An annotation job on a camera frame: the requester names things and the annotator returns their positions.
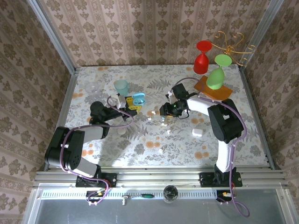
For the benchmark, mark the red plastic wine glass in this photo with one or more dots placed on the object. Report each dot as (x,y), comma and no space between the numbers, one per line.
(201,63)

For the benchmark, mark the grey metal panel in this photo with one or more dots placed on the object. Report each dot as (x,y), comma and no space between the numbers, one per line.
(149,214)

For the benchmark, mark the floral patterned table cover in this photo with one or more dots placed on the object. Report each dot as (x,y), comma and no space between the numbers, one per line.
(140,158)

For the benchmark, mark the gold glass rack wooden base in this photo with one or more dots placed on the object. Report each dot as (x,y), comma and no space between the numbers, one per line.
(222,93)

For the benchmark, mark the teal translucent cup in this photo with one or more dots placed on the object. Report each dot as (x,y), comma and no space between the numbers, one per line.
(121,87)

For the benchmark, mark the green plastic wine glass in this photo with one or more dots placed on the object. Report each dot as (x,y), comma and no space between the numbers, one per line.
(216,78)

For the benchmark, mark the aluminium frame post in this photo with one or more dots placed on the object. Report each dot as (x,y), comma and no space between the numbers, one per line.
(259,35)
(55,39)

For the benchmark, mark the aluminium side rail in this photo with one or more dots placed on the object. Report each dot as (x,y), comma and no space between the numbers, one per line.
(61,116)
(257,116)

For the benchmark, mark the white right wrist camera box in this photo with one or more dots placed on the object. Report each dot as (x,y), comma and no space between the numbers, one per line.
(171,98)

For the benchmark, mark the black power connector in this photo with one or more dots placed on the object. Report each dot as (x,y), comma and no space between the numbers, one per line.
(93,194)
(222,198)

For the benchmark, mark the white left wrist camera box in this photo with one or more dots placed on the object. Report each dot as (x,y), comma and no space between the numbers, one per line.
(121,101)

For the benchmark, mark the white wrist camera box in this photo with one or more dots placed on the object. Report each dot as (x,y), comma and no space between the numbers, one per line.
(171,98)
(121,101)

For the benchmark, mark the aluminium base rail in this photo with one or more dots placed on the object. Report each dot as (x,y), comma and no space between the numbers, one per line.
(158,177)

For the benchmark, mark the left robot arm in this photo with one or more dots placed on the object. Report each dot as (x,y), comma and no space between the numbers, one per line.
(72,149)

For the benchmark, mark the small metal fitting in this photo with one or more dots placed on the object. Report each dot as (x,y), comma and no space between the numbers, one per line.
(124,201)

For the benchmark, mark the white squarish earbud charging case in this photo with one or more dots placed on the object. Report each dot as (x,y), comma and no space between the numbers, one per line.
(197,132)

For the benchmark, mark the white oval earbud charging case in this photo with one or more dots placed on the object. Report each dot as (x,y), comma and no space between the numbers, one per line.
(121,130)

